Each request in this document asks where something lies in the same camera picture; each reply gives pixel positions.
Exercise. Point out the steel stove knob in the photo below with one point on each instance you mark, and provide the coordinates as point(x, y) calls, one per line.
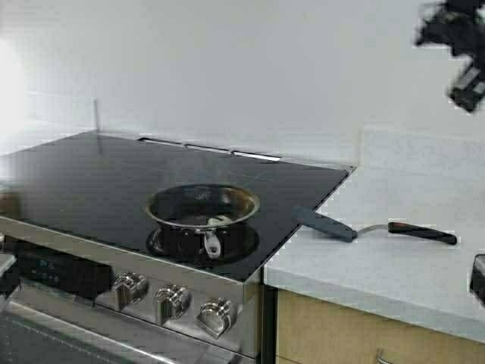
point(170, 302)
point(129, 288)
point(216, 317)

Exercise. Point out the raw shrimp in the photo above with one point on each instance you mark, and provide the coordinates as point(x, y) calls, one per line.
point(219, 220)

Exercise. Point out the middle steel stove knob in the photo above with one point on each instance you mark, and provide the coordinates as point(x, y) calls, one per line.
point(170, 302)

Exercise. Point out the right steel stove knob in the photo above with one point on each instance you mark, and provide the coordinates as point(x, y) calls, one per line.
point(216, 317)

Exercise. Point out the wooden base cabinet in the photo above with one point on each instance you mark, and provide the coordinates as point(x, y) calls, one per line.
point(315, 331)

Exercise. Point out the left steel stove knob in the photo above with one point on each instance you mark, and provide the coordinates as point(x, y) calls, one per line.
point(129, 288)

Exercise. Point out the stainless steel stove range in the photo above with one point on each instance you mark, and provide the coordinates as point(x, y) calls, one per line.
point(73, 218)

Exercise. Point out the black appliance at right edge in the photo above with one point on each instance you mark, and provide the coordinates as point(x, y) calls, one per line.
point(477, 285)

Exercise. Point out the black frying pan steel rim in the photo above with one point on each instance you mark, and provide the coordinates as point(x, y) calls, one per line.
point(188, 208)

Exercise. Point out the steel cabinet drawer handle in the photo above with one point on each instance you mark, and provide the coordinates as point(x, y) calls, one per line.
point(384, 356)

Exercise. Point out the black spatula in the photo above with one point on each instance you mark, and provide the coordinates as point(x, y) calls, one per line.
point(311, 219)

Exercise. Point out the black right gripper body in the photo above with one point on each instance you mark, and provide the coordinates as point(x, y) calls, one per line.
point(459, 26)

